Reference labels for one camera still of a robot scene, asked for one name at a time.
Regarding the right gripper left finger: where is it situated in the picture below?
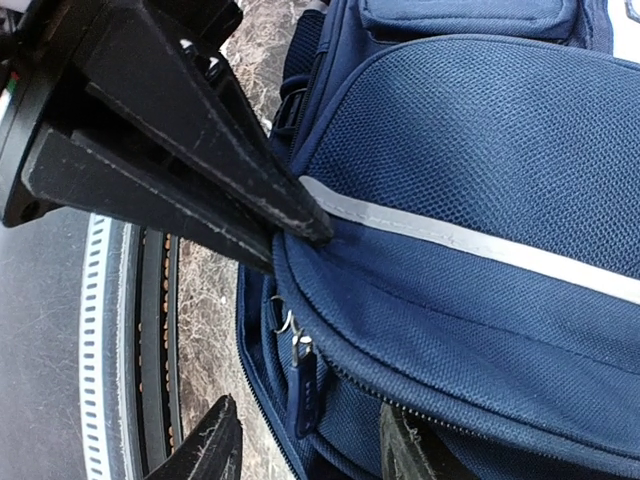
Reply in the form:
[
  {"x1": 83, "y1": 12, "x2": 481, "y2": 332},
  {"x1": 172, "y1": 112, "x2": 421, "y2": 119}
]
[{"x1": 147, "y1": 395, "x2": 243, "y2": 480}]

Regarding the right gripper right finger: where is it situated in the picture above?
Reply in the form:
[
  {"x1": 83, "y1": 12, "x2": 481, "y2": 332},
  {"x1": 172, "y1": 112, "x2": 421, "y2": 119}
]
[{"x1": 380, "y1": 404, "x2": 450, "y2": 479}]

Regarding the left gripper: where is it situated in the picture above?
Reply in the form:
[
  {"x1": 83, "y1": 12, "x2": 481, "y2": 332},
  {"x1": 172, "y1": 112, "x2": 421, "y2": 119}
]
[{"x1": 1, "y1": 1, "x2": 332, "y2": 274}]

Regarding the navy blue student backpack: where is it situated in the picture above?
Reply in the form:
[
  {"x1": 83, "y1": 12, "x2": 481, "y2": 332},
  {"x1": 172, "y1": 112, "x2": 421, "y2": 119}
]
[{"x1": 237, "y1": 1, "x2": 639, "y2": 479}]

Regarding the black front rail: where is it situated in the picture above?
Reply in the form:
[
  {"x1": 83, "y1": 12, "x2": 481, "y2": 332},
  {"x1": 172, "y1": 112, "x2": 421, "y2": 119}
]
[{"x1": 136, "y1": 229, "x2": 183, "y2": 475}]

